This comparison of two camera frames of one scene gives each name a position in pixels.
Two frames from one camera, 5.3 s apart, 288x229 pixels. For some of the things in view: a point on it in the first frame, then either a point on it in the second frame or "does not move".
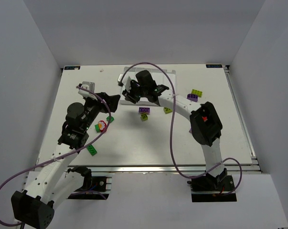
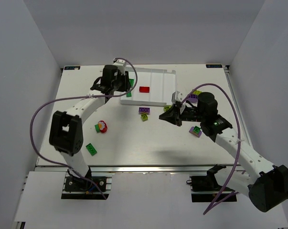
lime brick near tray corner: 167,109 does not move
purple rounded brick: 192,97 does not move
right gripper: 133,93 to 178,115
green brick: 97,128 does not move
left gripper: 105,102 to 124,85
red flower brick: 101,125 does not move
